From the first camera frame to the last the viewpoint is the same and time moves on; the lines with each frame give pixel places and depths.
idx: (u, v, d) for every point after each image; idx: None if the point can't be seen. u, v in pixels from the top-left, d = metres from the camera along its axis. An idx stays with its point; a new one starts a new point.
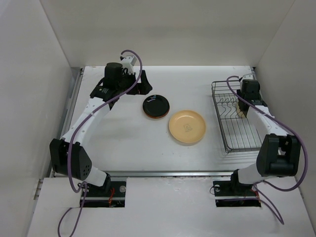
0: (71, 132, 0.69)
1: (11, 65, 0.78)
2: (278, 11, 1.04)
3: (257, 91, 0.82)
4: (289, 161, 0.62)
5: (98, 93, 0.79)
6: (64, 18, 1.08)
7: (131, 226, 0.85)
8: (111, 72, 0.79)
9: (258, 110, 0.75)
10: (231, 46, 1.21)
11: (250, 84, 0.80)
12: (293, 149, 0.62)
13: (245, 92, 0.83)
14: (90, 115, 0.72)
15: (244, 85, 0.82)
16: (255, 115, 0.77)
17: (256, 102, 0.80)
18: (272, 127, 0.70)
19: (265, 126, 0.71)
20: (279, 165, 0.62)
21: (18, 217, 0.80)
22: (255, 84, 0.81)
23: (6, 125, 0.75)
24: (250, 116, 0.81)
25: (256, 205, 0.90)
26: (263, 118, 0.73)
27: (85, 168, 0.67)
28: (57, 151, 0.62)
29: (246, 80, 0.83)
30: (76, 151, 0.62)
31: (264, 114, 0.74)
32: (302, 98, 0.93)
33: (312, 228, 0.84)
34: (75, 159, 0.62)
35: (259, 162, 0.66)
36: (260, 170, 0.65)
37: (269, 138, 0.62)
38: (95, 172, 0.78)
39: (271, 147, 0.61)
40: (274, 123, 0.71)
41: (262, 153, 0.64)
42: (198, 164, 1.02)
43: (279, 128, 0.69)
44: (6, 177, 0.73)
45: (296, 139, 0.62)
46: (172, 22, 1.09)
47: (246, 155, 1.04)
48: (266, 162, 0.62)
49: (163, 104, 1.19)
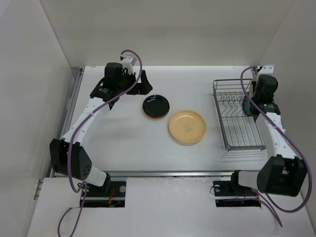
0: (71, 132, 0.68)
1: (11, 63, 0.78)
2: (277, 12, 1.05)
3: (272, 92, 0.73)
4: (292, 183, 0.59)
5: (97, 93, 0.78)
6: (65, 19, 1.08)
7: (132, 227, 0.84)
8: (110, 72, 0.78)
9: (269, 122, 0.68)
10: (231, 46, 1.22)
11: (265, 84, 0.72)
12: (297, 174, 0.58)
13: (258, 92, 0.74)
14: (89, 115, 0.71)
15: (259, 84, 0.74)
16: (264, 125, 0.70)
17: (268, 108, 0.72)
18: (280, 145, 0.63)
19: (273, 142, 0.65)
20: (279, 186, 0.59)
21: (18, 218, 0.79)
22: (271, 84, 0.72)
23: (6, 124, 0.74)
24: (258, 122, 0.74)
25: (256, 205, 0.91)
26: (273, 131, 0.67)
27: (85, 168, 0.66)
28: (57, 151, 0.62)
29: (261, 78, 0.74)
30: (77, 150, 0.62)
31: (275, 127, 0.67)
32: (302, 99, 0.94)
33: (312, 227, 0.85)
34: (75, 159, 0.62)
35: (259, 177, 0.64)
36: (260, 185, 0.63)
37: (274, 159, 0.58)
38: (95, 171, 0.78)
39: (275, 170, 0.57)
40: (284, 139, 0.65)
41: (264, 171, 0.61)
42: (198, 164, 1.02)
43: (287, 147, 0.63)
44: (6, 177, 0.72)
45: (303, 165, 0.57)
46: (172, 22, 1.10)
47: (246, 154, 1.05)
48: (267, 182, 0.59)
49: (163, 103, 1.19)
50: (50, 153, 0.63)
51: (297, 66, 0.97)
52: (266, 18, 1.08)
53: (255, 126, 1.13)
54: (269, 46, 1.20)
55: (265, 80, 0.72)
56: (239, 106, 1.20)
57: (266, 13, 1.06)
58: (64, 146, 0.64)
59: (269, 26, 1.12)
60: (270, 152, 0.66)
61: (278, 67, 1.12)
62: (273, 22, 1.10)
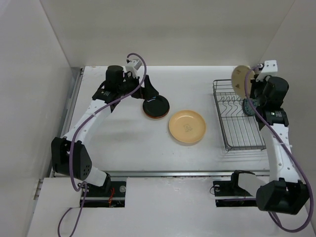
0: (73, 131, 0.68)
1: (11, 63, 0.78)
2: (277, 12, 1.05)
3: (281, 99, 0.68)
4: (292, 204, 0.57)
5: (99, 95, 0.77)
6: (65, 19, 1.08)
7: (132, 227, 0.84)
8: (112, 76, 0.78)
9: (276, 137, 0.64)
10: (231, 46, 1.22)
11: (274, 91, 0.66)
12: (299, 197, 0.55)
13: (267, 98, 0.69)
14: (91, 116, 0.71)
15: (270, 90, 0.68)
16: (269, 138, 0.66)
17: (275, 119, 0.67)
18: (284, 167, 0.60)
19: (277, 162, 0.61)
20: (279, 206, 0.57)
21: (18, 218, 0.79)
22: (280, 92, 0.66)
23: (6, 124, 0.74)
24: (263, 132, 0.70)
25: (257, 205, 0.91)
26: (279, 148, 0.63)
27: (85, 168, 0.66)
28: (58, 149, 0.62)
29: (272, 82, 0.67)
30: (78, 149, 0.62)
31: (281, 143, 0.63)
32: (302, 99, 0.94)
33: (312, 229, 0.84)
34: (77, 158, 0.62)
35: (259, 194, 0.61)
36: (259, 203, 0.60)
37: (276, 182, 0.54)
38: (95, 171, 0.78)
39: (276, 193, 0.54)
40: (289, 159, 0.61)
41: (264, 190, 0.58)
42: (198, 164, 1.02)
43: (291, 170, 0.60)
44: (6, 177, 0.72)
45: (306, 188, 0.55)
46: (172, 22, 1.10)
47: (246, 154, 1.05)
48: (267, 203, 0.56)
49: (162, 102, 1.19)
50: (52, 151, 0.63)
51: (297, 66, 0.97)
52: (266, 18, 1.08)
53: (255, 126, 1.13)
54: (269, 46, 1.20)
55: (276, 87, 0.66)
56: (239, 106, 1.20)
57: (266, 13, 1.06)
58: (65, 144, 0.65)
59: (269, 26, 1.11)
60: (272, 170, 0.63)
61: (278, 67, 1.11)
62: (273, 22, 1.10)
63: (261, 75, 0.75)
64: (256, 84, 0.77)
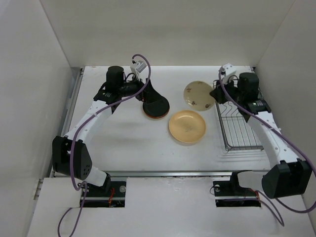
0: (74, 130, 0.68)
1: (11, 63, 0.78)
2: (277, 12, 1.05)
3: (256, 89, 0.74)
4: (297, 184, 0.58)
5: (100, 96, 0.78)
6: (65, 18, 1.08)
7: (132, 226, 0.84)
8: (112, 77, 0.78)
9: (264, 124, 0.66)
10: (231, 47, 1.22)
11: (249, 82, 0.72)
12: (302, 176, 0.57)
13: (244, 90, 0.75)
14: (92, 116, 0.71)
15: (243, 83, 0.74)
16: (258, 126, 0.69)
17: (259, 108, 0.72)
18: (281, 149, 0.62)
19: (273, 147, 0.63)
20: (287, 189, 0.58)
21: (18, 218, 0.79)
22: (254, 82, 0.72)
23: (7, 124, 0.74)
24: (251, 123, 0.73)
25: (257, 206, 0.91)
26: (270, 133, 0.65)
27: (85, 168, 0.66)
28: (59, 149, 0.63)
29: (244, 76, 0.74)
30: (79, 148, 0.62)
31: (271, 128, 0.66)
32: (302, 99, 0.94)
33: (312, 227, 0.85)
34: (78, 157, 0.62)
35: (264, 183, 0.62)
36: (267, 192, 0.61)
37: (279, 167, 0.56)
38: (95, 172, 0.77)
39: (281, 177, 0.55)
40: (283, 142, 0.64)
41: (269, 178, 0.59)
42: (198, 164, 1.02)
43: (288, 150, 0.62)
44: (6, 177, 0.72)
45: (306, 165, 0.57)
46: (172, 22, 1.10)
47: (246, 154, 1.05)
48: (276, 190, 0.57)
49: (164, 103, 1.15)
50: (52, 149, 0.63)
51: (297, 66, 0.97)
52: (266, 18, 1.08)
53: None
54: (269, 46, 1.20)
55: (248, 78, 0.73)
56: None
57: (266, 13, 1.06)
58: (66, 144, 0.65)
59: (269, 26, 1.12)
60: (271, 156, 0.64)
61: (278, 67, 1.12)
62: (273, 22, 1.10)
63: (225, 78, 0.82)
64: (222, 88, 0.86)
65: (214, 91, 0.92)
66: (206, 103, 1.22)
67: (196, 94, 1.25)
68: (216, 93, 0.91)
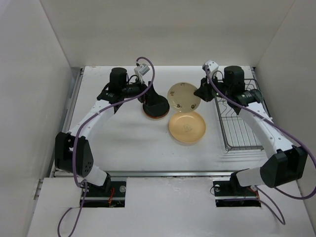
0: (77, 127, 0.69)
1: (11, 63, 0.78)
2: (277, 12, 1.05)
3: (243, 81, 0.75)
4: (296, 170, 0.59)
5: (104, 96, 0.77)
6: (65, 19, 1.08)
7: (132, 226, 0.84)
8: (116, 77, 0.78)
9: (256, 115, 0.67)
10: (231, 46, 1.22)
11: (234, 75, 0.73)
12: (299, 161, 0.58)
13: (231, 83, 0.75)
14: (95, 114, 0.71)
15: (229, 76, 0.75)
16: (251, 118, 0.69)
17: (248, 99, 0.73)
18: (275, 138, 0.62)
19: (267, 137, 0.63)
20: (287, 177, 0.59)
21: (19, 218, 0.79)
22: (239, 74, 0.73)
23: (7, 124, 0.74)
24: (243, 116, 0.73)
25: (256, 206, 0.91)
26: (262, 124, 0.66)
27: (86, 165, 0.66)
28: (62, 145, 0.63)
29: (228, 69, 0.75)
30: (81, 144, 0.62)
31: (262, 119, 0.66)
32: (302, 99, 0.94)
33: (312, 228, 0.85)
34: (80, 152, 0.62)
35: (263, 174, 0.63)
36: (266, 182, 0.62)
37: (277, 156, 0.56)
38: (95, 173, 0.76)
39: (280, 166, 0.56)
40: (276, 131, 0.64)
41: (267, 168, 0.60)
42: (198, 164, 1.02)
43: (282, 138, 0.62)
44: (6, 177, 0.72)
45: (302, 151, 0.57)
46: (172, 22, 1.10)
47: (246, 154, 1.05)
48: (275, 179, 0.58)
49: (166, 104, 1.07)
50: (55, 145, 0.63)
51: (297, 66, 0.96)
52: (266, 18, 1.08)
53: None
54: (269, 46, 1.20)
55: (232, 70, 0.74)
56: None
57: (266, 13, 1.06)
58: (69, 140, 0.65)
59: (269, 26, 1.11)
60: (267, 147, 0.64)
61: (278, 67, 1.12)
62: (273, 22, 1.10)
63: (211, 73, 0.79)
64: (208, 84, 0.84)
65: (198, 90, 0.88)
66: (194, 102, 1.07)
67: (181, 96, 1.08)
68: (202, 92, 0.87)
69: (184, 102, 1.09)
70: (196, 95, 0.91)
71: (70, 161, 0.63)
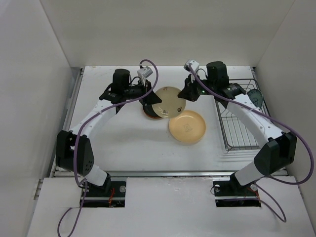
0: (79, 126, 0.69)
1: (11, 64, 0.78)
2: (278, 12, 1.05)
3: (226, 75, 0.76)
4: (288, 155, 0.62)
5: (106, 97, 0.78)
6: (65, 18, 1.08)
7: (132, 226, 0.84)
8: (119, 78, 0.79)
9: (244, 106, 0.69)
10: (230, 47, 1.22)
11: (217, 70, 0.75)
12: (291, 147, 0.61)
13: (215, 79, 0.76)
14: (97, 113, 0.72)
15: (212, 72, 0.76)
16: (239, 110, 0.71)
17: (234, 91, 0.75)
18: (265, 128, 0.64)
19: (258, 127, 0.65)
20: (279, 162, 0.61)
21: (19, 218, 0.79)
22: (222, 68, 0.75)
23: (7, 124, 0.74)
24: (230, 108, 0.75)
25: (256, 205, 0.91)
26: (251, 114, 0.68)
27: (87, 164, 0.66)
28: (63, 143, 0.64)
29: (211, 65, 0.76)
30: (82, 143, 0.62)
31: (251, 110, 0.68)
32: (302, 98, 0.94)
33: (312, 227, 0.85)
34: (81, 151, 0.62)
35: (257, 163, 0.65)
36: (261, 170, 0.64)
37: (269, 145, 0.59)
38: (94, 173, 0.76)
39: (272, 153, 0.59)
40: (264, 120, 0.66)
41: (260, 157, 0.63)
42: (198, 164, 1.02)
43: (271, 127, 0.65)
44: (6, 177, 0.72)
45: (291, 136, 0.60)
46: (172, 22, 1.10)
47: (246, 154, 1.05)
48: (270, 166, 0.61)
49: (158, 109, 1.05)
50: (57, 142, 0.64)
51: (297, 66, 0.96)
52: (266, 18, 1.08)
53: None
54: (269, 45, 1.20)
55: (215, 66, 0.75)
56: None
57: (266, 13, 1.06)
58: (70, 138, 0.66)
59: (269, 26, 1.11)
60: (258, 137, 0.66)
61: (278, 67, 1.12)
62: (273, 22, 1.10)
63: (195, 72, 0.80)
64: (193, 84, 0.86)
65: (182, 92, 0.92)
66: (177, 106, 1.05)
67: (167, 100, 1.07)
68: (186, 93, 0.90)
69: (169, 108, 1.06)
70: (180, 97, 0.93)
71: (71, 160, 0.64)
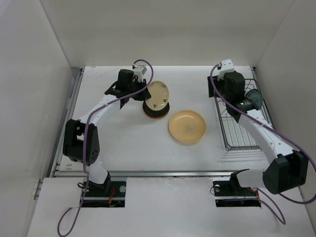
0: (86, 116, 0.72)
1: (11, 63, 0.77)
2: (278, 12, 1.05)
3: (243, 90, 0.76)
4: (298, 175, 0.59)
5: (111, 92, 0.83)
6: (65, 18, 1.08)
7: (132, 226, 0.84)
8: (124, 75, 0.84)
9: (256, 121, 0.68)
10: (230, 47, 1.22)
11: (236, 83, 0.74)
12: (301, 166, 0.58)
13: (232, 91, 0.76)
14: (104, 105, 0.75)
15: (231, 84, 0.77)
16: (251, 125, 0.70)
17: (248, 105, 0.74)
18: (275, 144, 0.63)
19: (268, 142, 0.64)
20: (289, 181, 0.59)
21: (19, 218, 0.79)
22: (241, 83, 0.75)
23: (7, 124, 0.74)
24: (242, 122, 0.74)
25: (256, 205, 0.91)
26: (262, 130, 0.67)
27: (93, 152, 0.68)
28: (72, 131, 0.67)
29: (230, 78, 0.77)
30: (90, 131, 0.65)
31: (262, 125, 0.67)
32: (302, 98, 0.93)
33: (312, 227, 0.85)
34: (89, 138, 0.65)
35: (266, 180, 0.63)
36: (270, 188, 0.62)
37: (278, 161, 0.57)
38: (96, 170, 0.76)
39: (282, 171, 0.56)
40: (275, 136, 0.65)
41: (270, 174, 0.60)
42: (198, 164, 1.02)
43: (282, 144, 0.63)
44: (6, 177, 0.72)
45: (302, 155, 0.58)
46: (172, 22, 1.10)
47: (246, 154, 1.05)
48: (278, 185, 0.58)
49: (150, 104, 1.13)
50: (65, 131, 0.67)
51: (298, 66, 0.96)
52: (266, 18, 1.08)
53: None
54: (269, 45, 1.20)
55: (235, 79, 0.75)
56: None
57: (266, 13, 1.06)
58: (78, 128, 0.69)
59: (269, 26, 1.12)
60: (268, 152, 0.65)
61: (278, 67, 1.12)
62: (273, 22, 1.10)
63: (221, 73, 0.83)
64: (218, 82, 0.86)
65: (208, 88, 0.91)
66: (163, 98, 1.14)
67: (155, 95, 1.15)
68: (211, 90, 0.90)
69: (158, 101, 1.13)
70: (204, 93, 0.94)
71: (78, 148, 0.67)
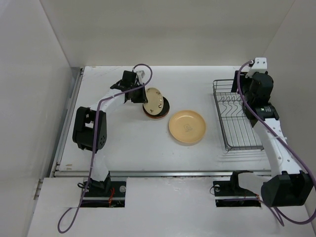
0: (96, 104, 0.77)
1: (11, 63, 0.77)
2: (278, 12, 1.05)
3: (269, 95, 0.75)
4: (298, 195, 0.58)
5: (116, 87, 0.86)
6: (65, 18, 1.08)
7: (132, 227, 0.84)
8: (128, 75, 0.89)
9: (270, 132, 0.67)
10: (230, 47, 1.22)
11: (262, 86, 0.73)
12: (304, 188, 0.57)
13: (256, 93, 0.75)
14: (110, 97, 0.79)
15: (256, 86, 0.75)
16: (264, 134, 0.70)
17: (267, 113, 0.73)
18: (284, 160, 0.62)
19: (276, 156, 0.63)
20: (286, 199, 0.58)
21: (19, 218, 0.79)
22: (268, 87, 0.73)
23: (7, 124, 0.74)
24: (256, 128, 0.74)
25: (257, 205, 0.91)
26: (275, 142, 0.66)
27: (101, 138, 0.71)
28: (82, 118, 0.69)
29: (257, 79, 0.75)
30: (100, 117, 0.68)
31: (276, 137, 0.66)
32: (302, 98, 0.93)
33: (312, 227, 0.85)
34: (100, 124, 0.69)
35: (263, 191, 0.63)
36: (265, 199, 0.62)
37: (280, 177, 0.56)
38: (98, 165, 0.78)
39: (282, 187, 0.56)
40: (286, 152, 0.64)
41: (269, 186, 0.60)
42: (198, 164, 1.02)
43: (291, 162, 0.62)
44: (6, 176, 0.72)
45: (309, 177, 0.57)
46: (172, 22, 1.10)
47: (246, 155, 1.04)
48: (274, 200, 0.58)
49: (148, 109, 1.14)
50: (76, 117, 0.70)
51: (297, 65, 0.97)
52: (266, 18, 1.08)
53: None
54: (269, 45, 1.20)
55: (262, 82, 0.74)
56: (239, 106, 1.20)
57: (266, 13, 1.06)
58: (87, 116, 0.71)
59: (269, 26, 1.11)
60: (273, 165, 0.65)
61: (278, 67, 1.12)
62: (273, 22, 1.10)
63: (252, 70, 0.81)
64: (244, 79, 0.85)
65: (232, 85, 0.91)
66: (159, 103, 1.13)
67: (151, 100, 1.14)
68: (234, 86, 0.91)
69: (154, 106, 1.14)
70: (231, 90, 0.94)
71: (88, 134, 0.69)
